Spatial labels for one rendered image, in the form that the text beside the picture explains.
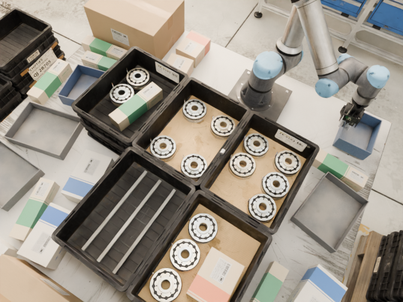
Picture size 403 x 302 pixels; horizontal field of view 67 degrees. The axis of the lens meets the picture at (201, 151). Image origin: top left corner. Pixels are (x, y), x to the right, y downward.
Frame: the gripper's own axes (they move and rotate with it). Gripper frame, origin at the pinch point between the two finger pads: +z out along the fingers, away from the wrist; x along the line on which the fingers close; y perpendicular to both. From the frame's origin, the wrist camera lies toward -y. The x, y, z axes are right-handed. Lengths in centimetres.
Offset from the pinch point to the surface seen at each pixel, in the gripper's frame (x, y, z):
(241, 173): -28, 52, -11
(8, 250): -85, 118, -8
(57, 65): -132, 44, -10
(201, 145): -48, 48, -10
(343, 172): 7.8, 22.9, 1.9
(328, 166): 1.4, 24.0, 1.5
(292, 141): -16.2, 30.0, -13.9
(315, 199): 2.5, 38.0, 7.0
